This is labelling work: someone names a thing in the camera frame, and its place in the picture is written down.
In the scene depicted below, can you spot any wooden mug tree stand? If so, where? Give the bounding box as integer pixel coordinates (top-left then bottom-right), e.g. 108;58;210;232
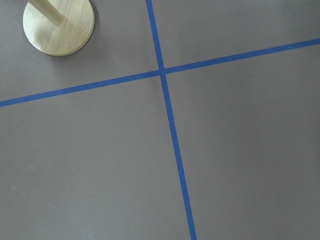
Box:
22;0;95;56

